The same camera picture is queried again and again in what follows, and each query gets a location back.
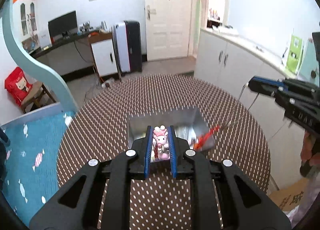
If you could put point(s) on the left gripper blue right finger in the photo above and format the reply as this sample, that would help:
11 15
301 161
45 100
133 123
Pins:
172 150

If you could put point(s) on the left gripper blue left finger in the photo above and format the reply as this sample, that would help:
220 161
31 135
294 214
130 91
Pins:
148 152

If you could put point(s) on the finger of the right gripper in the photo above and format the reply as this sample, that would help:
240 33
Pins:
269 93
260 83

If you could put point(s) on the pink pig figurine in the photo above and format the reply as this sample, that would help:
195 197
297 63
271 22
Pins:
160 143

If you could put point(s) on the person's right hand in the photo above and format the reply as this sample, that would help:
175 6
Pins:
306 153

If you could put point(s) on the green paper bag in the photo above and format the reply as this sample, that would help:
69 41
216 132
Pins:
295 54

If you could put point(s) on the white low cabinet row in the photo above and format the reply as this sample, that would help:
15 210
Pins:
227 64

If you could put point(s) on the brown polka dot tablecloth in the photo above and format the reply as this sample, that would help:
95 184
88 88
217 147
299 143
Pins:
106 126

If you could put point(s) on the white power strip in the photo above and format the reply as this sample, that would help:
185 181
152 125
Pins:
108 83

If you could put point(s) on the white black air cooler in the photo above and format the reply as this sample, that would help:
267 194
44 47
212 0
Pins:
128 45

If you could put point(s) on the white small cabinet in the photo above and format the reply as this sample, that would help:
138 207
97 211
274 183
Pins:
102 50

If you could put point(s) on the cardboard box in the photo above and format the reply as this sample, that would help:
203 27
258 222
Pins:
289 198

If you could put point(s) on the white panel door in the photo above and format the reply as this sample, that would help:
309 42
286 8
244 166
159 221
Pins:
167 28

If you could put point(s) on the dark corner desk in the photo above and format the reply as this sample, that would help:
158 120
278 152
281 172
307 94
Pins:
71 58

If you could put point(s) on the wooden chair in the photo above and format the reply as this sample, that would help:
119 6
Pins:
35 95

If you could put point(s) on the blue candy pattern bedspread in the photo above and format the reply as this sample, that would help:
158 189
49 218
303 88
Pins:
31 161

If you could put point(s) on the black computer monitor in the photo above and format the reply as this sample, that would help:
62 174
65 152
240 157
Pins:
63 26

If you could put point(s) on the red cartoon bag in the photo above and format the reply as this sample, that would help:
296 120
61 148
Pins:
17 85

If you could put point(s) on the white glass door cupboard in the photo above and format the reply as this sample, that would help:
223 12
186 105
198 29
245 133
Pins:
25 25

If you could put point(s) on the teal curved bed frame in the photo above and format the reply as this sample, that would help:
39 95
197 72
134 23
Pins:
33 67

